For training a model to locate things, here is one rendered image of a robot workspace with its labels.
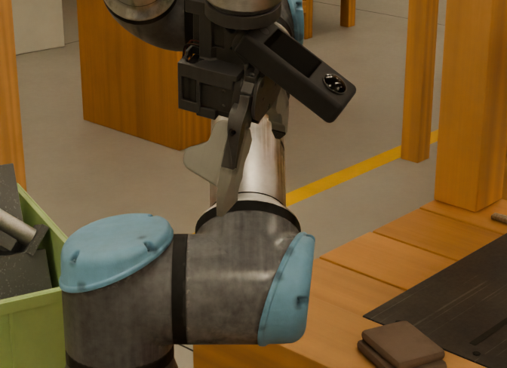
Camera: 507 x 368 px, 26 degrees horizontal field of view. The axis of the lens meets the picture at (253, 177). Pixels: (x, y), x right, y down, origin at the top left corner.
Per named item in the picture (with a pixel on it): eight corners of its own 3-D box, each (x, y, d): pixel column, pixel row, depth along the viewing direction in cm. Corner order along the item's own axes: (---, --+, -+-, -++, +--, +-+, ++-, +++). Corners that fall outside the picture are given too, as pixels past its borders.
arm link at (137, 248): (71, 316, 123) (65, 203, 119) (191, 315, 124) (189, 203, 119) (54, 371, 112) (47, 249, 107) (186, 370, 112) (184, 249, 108)
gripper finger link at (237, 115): (228, 167, 107) (251, 81, 107) (245, 171, 107) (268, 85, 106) (213, 164, 103) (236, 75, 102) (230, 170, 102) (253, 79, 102)
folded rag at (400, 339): (448, 372, 140) (450, 352, 138) (393, 386, 137) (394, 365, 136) (407, 336, 148) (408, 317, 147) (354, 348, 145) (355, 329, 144)
